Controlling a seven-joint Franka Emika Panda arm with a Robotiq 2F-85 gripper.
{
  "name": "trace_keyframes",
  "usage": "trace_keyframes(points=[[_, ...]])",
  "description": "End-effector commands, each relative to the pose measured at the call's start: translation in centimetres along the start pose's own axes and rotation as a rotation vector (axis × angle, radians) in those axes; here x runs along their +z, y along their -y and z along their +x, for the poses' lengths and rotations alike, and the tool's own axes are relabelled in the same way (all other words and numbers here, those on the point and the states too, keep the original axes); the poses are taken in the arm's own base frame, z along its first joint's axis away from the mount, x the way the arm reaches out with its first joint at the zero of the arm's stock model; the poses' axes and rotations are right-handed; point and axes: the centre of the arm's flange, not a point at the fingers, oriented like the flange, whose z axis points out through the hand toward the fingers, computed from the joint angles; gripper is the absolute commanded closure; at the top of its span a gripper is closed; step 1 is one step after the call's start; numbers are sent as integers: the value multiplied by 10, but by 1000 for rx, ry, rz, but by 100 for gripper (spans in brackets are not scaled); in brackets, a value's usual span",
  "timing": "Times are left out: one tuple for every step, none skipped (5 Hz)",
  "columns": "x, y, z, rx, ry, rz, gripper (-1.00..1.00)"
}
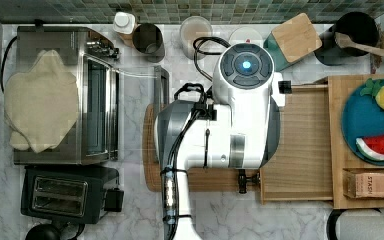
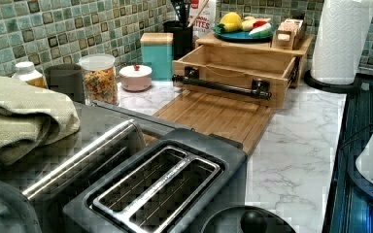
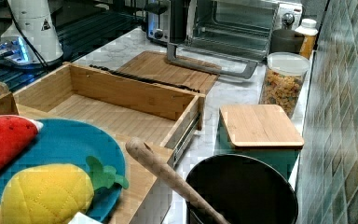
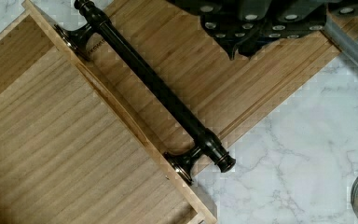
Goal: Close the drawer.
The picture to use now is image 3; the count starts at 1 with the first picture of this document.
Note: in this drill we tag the teal box bamboo lid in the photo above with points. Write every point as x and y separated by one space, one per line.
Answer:
263 132

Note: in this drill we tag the red plush watermelon slice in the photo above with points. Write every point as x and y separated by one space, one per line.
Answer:
16 133

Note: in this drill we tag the dark grey round canister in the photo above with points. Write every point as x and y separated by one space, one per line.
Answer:
283 40

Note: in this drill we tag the bamboo wooden drawer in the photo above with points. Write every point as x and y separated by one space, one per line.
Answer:
162 116

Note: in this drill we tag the bamboo cutting board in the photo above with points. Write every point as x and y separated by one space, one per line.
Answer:
155 65

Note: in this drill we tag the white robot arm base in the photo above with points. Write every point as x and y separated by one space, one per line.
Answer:
31 39

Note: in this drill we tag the yellow plush pineapple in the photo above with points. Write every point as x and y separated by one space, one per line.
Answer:
55 193

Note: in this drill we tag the orange bottle white cap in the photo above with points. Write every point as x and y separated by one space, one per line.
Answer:
308 29

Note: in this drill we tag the silver toaster oven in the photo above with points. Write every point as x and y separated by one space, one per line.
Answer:
238 30

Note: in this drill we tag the white paper corner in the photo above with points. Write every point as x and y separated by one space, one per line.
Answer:
80 218

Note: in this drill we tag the clear pasta jar white lid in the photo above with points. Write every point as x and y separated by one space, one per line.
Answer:
283 80

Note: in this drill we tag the black round utensil holder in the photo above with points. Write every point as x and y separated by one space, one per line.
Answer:
244 190

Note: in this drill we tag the wooden utensil handle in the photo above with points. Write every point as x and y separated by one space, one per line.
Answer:
143 153

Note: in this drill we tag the teal blue plate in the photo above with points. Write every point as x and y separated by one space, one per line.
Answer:
69 167

